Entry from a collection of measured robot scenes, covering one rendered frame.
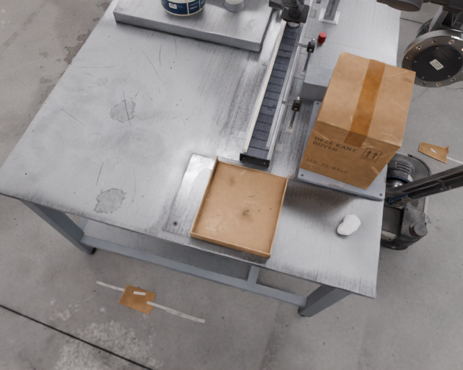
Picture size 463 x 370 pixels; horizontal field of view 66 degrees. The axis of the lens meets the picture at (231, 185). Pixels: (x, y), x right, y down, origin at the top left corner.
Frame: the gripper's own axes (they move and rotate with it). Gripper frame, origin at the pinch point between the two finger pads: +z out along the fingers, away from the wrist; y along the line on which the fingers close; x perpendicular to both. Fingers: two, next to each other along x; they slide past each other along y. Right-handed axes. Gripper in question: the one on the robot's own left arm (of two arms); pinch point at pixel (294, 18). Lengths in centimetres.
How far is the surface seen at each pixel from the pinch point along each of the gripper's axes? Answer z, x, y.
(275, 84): -15.6, 29.1, 0.4
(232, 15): 5.5, 2.1, 26.8
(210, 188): -42, 70, 13
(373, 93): -46, 29, -30
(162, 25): -1, 13, 55
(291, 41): -0.3, 9.1, -1.1
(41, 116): -33, 60, 84
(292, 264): -53, 85, -19
